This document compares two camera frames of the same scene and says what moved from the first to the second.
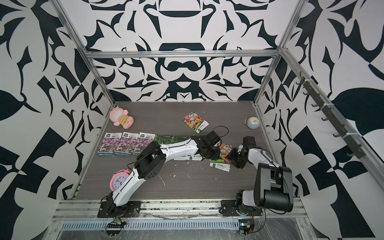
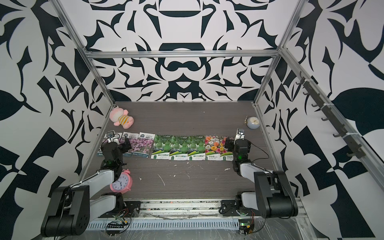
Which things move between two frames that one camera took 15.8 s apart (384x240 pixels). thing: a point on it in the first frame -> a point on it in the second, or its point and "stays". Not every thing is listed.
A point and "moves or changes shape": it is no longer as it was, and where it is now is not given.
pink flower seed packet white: [143, 140] stays
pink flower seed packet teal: [109, 144] stays
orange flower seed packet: [225, 149] moves or changes shape
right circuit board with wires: [246, 226] stays
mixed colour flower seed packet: [195, 122] moves or changes shape
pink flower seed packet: [126, 144] stays
